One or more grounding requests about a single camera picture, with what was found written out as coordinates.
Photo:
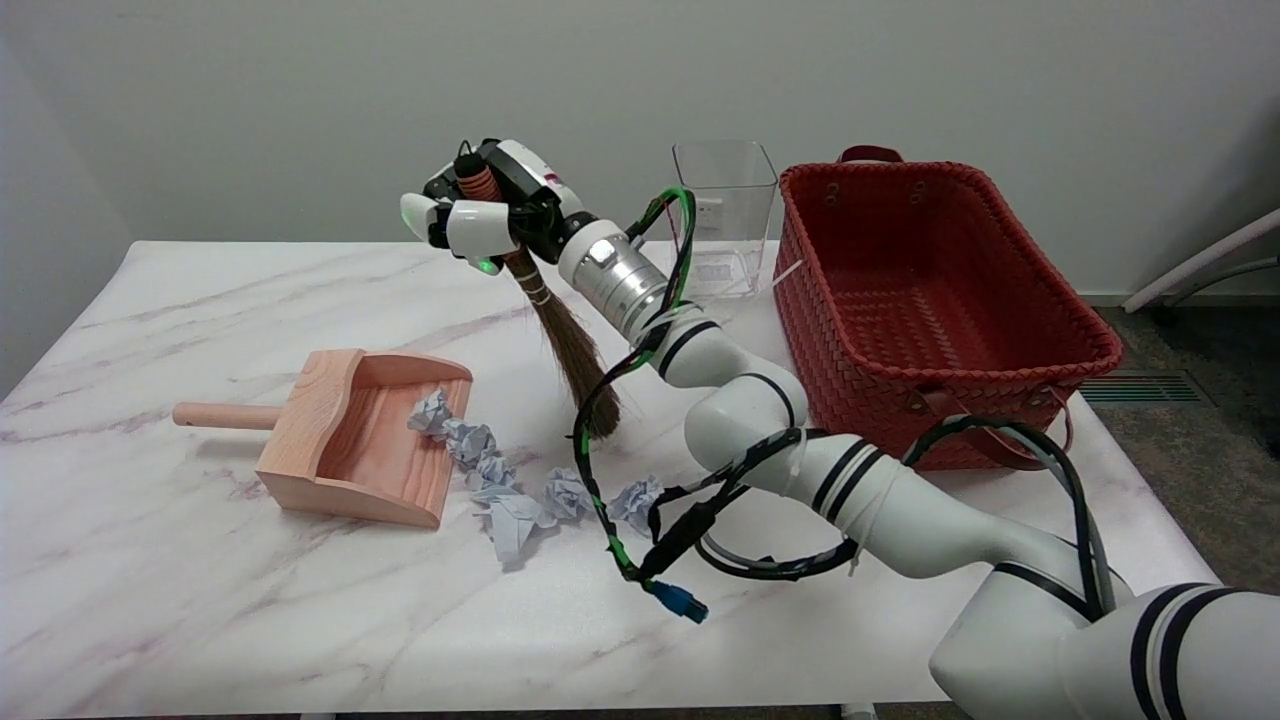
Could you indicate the clear plastic container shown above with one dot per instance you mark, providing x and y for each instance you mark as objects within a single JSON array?
[{"x": 725, "y": 220}]

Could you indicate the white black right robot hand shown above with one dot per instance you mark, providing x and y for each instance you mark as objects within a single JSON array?
[{"x": 480, "y": 228}]

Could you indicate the thick white tube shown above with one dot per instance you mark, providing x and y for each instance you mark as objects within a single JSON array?
[{"x": 1200, "y": 262}]

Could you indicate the floor vent grille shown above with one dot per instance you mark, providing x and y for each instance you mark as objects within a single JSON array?
[{"x": 1140, "y": 388}]

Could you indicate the thin grey tube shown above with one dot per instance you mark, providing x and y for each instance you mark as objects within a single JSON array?
[{"x": 1230, "y": 272}]

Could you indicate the brown straw hand broom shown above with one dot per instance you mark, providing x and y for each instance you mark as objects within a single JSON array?
[{"x": 585, "y": 370}]

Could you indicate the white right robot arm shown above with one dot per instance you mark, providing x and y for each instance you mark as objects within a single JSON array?
[{"x": 750, "y": 420}]

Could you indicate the red woven basket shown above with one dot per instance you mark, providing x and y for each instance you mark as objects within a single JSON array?
[{"x": 930, "y": 300}]

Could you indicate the wooden dustpan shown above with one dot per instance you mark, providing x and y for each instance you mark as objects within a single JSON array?
[{"x": 350, "y": 450}]

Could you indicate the white paper ball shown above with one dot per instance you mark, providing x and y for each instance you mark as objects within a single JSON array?
[
  {"x": 565, "y": 493},
  {"x": 432, "y": 412},
  {"x": 637, "y": 503},
  {"x": 492, "y": 472},
  {"x": 470, "y": 440}
]

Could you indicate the large paper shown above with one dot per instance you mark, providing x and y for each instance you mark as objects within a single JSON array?
[{"x": 515, "y": 525}]

